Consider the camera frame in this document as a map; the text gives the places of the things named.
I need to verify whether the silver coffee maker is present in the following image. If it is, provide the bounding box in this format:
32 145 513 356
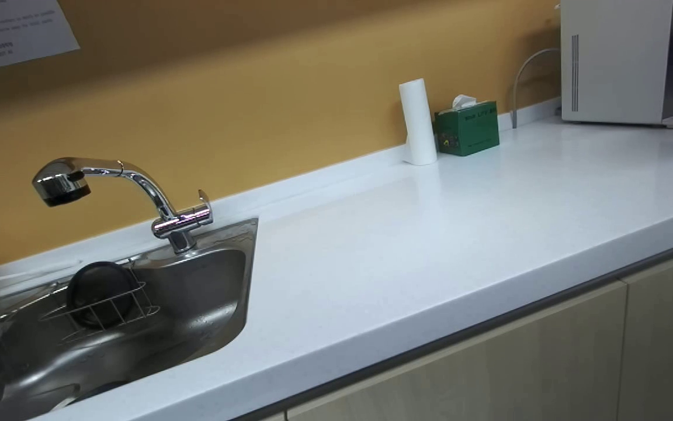
560 0 673 131

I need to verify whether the white paper wall notice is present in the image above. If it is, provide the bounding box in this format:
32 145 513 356
0 0 82 79

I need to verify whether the wire sink rack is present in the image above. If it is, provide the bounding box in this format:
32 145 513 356
43 279 164 335

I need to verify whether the stainless steel sink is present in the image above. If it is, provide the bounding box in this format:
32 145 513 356
0 214 262 421

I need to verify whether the chrome sink faucet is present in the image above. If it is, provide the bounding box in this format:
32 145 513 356
32 153 218 259

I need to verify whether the green tissue box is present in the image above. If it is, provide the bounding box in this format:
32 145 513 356
430 93 504 159

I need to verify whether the grey power cable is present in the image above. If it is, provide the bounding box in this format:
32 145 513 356
508 45 564 131

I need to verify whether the white cylindrical container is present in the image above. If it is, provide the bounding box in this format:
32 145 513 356
397 74 442 167

